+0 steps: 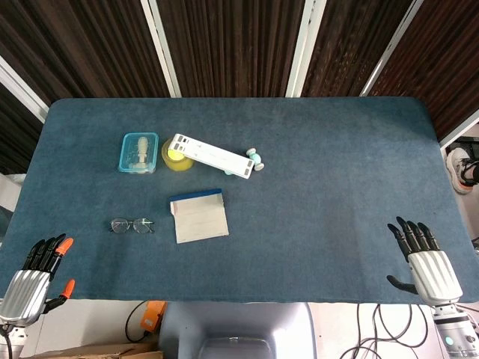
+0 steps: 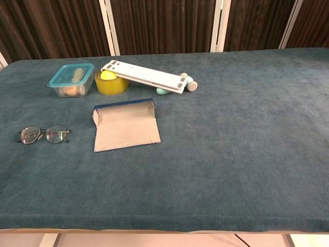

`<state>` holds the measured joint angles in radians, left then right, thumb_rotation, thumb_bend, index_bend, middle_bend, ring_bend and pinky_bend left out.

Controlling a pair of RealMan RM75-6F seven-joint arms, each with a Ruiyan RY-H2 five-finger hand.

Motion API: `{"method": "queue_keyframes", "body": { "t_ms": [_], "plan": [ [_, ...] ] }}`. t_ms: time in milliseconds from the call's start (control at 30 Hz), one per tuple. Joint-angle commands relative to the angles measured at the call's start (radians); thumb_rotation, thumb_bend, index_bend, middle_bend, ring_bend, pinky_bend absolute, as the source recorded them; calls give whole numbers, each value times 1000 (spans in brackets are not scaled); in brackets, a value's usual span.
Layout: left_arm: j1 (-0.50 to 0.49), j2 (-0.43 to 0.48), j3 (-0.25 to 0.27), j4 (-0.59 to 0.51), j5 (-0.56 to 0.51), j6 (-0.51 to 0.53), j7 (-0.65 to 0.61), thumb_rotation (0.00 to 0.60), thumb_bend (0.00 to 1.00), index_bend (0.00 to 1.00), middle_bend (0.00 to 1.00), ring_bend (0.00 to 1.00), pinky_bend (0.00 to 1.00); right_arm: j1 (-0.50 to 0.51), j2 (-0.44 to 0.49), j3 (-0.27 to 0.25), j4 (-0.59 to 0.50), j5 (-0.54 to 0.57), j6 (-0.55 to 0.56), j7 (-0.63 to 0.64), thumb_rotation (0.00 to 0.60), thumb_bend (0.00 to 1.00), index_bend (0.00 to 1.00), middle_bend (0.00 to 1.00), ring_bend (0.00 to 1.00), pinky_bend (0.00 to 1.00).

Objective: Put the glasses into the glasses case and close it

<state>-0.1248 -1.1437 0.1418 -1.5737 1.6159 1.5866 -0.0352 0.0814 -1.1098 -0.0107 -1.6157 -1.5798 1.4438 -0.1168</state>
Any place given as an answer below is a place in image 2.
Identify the teal grey roller toy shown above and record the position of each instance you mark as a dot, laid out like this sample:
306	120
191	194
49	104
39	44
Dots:
192	85

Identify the white round piece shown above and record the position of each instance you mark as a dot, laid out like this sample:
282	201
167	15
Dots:
81	90

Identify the teal egg shaped toy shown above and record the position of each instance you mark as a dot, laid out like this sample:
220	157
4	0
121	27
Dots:
162	90

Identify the orange round wooden piece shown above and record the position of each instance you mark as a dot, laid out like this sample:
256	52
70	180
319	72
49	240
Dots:
69	91

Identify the yellow tape roll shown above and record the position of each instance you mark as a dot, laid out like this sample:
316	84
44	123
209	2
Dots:
110	87

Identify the blue velvet tablecloth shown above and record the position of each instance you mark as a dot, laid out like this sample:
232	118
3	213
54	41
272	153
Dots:
231	154

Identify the thin black metal eyeglasses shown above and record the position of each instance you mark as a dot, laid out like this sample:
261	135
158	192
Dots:
55	133

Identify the yellow green ball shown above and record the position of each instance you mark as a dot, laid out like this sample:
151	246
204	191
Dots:
106	75

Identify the beige wooden cylinder piece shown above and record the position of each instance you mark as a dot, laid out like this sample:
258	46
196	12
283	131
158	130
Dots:
77	74

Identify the grey table leg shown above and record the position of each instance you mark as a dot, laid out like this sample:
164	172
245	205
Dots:
289	240

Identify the white flat keyboard-like board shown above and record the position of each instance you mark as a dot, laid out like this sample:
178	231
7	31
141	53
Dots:
146	74

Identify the brown pleated screen panels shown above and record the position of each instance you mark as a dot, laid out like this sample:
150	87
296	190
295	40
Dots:
167	25

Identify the clear container with teal lid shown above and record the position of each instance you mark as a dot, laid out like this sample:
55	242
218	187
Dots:
64	77

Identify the white table leg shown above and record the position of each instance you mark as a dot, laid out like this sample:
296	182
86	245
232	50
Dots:
48	240

